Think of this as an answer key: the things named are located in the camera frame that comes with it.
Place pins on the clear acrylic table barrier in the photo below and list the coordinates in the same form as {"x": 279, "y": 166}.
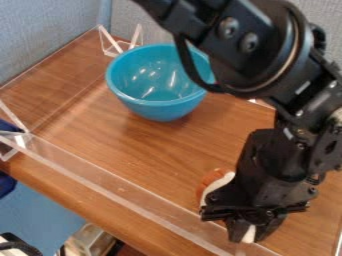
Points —
{"x": 125, "y": 172}

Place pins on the grey box under table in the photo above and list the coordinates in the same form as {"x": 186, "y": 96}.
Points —
{"x": 89, "y": 241}

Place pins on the toy mushroom brown cap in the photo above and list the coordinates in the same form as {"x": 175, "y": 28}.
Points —
{"x": 212, "y": 181}

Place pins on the blue plastic bowl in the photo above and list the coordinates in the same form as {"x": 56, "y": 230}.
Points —
{"x": 147, "y": 79}

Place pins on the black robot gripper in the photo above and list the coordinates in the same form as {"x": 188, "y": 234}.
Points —
{"x": 267, "y": 188}

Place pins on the black object at bottom left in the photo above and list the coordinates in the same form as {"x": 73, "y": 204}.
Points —
{"x": 12, "y": 246}

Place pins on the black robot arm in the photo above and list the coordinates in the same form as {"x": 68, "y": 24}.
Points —
{"x": 255, "y": 49}

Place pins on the dark blue cloth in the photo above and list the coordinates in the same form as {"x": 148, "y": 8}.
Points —
{"x": 7, "y": 180}

